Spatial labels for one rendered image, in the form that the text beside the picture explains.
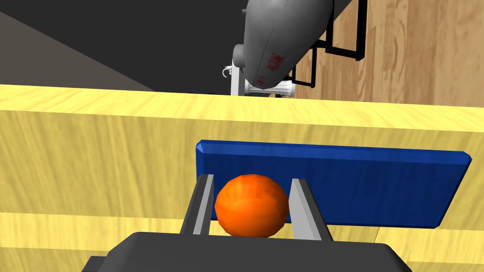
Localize black metal frame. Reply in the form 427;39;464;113
283;0;369;90

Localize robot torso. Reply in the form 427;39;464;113
222;0;336;99

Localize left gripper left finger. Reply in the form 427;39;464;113
180;174;215;236

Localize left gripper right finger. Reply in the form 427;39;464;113
288;178;334;242

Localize orange ball knob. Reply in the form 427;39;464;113
214;173;291;238

